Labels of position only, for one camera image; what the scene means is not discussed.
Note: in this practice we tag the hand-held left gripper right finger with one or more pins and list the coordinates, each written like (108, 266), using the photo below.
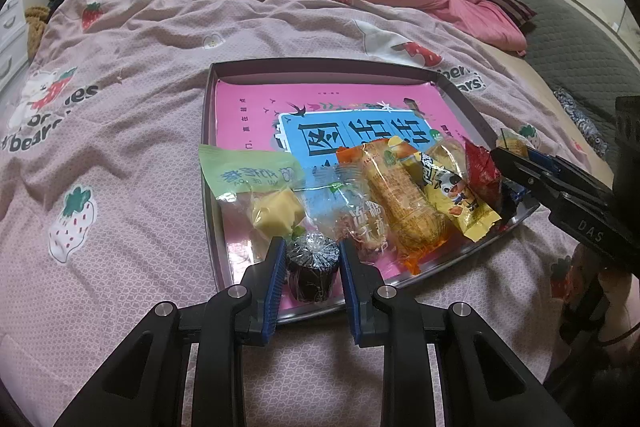
(350, 292)

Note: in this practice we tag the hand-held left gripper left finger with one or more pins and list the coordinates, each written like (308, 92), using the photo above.
(275, 292)

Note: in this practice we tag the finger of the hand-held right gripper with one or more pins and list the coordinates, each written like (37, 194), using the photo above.
(520, 172)
(545, 160)

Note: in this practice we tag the red snack packet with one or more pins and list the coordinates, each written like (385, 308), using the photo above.
(482, 177)

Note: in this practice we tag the dark cake cup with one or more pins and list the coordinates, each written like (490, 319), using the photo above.
(312, 267)

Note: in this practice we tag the clear packet with red print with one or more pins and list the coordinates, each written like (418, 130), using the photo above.
(360, 222)

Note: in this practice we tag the yellow snack packet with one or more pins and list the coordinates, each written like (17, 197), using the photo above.
(455, 202)

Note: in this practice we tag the orange snack packet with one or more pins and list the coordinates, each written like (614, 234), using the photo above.
(400, 202)

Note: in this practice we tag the green snack packet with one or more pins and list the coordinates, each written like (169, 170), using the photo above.
(250, 172)

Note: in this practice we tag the purple shallow box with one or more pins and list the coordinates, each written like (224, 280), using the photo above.
(320, 66)

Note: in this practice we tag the person's right hand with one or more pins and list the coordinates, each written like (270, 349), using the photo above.
(617, 284)

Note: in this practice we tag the dark floral cloth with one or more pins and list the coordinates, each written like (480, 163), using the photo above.
(580, 117)

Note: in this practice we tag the beige bed sheet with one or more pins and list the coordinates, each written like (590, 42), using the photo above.
(525, 82)

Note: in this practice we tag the grey quilted cover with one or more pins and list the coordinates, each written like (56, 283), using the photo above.
(565, 32)

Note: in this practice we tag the striped pillow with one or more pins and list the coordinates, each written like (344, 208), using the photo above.
(510, 4)

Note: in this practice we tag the pink picture book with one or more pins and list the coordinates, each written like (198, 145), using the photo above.
(250, 107)

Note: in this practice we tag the white drawer cabinet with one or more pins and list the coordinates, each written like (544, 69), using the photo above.
(10, 37)

